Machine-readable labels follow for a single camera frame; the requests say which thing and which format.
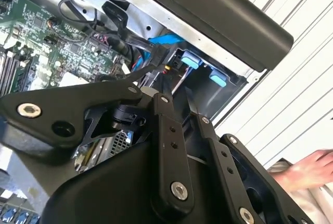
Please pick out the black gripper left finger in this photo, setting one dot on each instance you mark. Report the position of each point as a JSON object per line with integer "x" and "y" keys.
{"x": 52, "y": 109}

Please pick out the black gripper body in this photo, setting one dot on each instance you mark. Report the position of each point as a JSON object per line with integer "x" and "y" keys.
{"x": 117, "y": 187}

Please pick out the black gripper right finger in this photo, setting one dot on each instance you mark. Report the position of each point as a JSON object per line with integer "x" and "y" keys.
{"x": 221, "y": 156}

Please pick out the person's bare hand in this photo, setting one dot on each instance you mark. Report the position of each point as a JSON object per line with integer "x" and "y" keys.
{"x": 307, "y": 172}

